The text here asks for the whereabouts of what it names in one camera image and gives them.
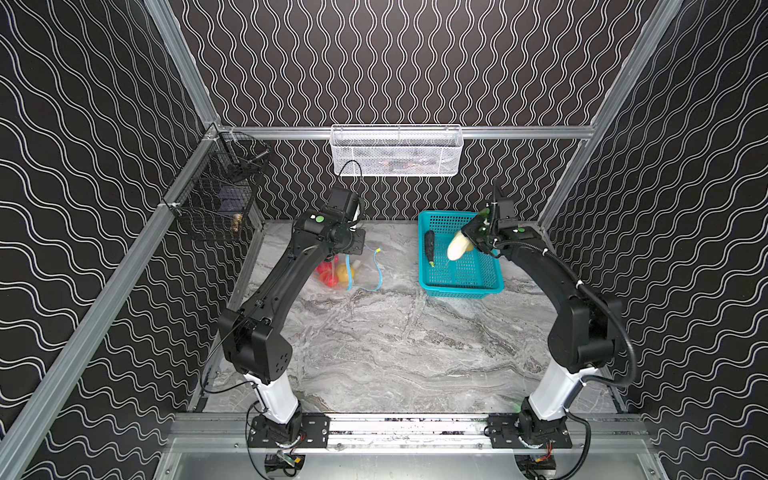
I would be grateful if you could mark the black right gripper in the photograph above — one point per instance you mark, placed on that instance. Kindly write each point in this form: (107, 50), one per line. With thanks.
(489, 229)

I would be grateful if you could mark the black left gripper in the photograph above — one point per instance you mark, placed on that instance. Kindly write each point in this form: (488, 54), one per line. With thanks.
(355, 241)

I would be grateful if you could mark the yellow potato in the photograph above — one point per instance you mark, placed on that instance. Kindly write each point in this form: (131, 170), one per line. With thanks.
(345, 273)

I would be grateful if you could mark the clear zip top bag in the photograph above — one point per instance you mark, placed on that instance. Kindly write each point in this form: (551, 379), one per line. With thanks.
(368, 271)

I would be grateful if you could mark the red tomato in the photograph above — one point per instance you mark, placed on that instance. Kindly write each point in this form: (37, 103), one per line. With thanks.
(327, 274)

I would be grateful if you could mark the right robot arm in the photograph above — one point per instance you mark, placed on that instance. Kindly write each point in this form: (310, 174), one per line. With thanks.
(588, 341)

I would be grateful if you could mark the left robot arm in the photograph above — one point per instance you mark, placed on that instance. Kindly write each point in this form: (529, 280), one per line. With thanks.
(251, 335)

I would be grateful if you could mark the teal plastic basket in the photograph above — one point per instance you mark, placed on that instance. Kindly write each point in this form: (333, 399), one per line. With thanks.
(474, 276)

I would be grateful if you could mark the dark eggplant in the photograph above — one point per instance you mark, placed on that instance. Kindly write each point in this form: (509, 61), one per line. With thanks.
(429, 242)

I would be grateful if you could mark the brass object in basket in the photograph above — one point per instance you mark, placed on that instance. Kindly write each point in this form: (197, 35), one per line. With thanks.
(236, 223)

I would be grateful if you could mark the clear wall-mounted basket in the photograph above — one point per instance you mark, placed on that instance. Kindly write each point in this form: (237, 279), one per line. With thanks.
(390, 150)

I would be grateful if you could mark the black wire wall basket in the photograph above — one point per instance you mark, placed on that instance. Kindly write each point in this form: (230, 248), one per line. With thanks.
(224, 183)

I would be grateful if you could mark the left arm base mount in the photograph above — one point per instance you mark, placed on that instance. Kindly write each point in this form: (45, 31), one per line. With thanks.
(303, 430)

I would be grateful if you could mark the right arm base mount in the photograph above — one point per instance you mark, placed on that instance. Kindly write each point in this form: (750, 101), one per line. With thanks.
(524, 430)

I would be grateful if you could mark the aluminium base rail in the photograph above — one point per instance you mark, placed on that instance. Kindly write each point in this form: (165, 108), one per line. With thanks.
(353, 433)

